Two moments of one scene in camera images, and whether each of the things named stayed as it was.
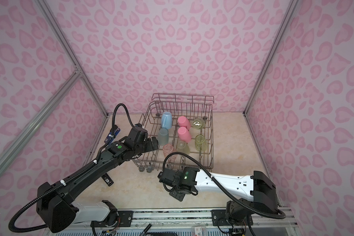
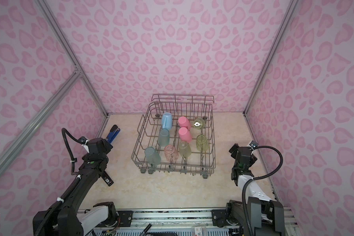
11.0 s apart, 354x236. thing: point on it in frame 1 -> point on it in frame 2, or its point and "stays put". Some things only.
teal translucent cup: x=163 y=136 stays put
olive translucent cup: x=183 y=147 stays put
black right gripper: x=178 y=197 -> x=237 y=148
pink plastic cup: x=183 y=122 stays put
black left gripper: x=151 y=146 -> x=107 y=146
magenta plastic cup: x=184 y=134 stays put
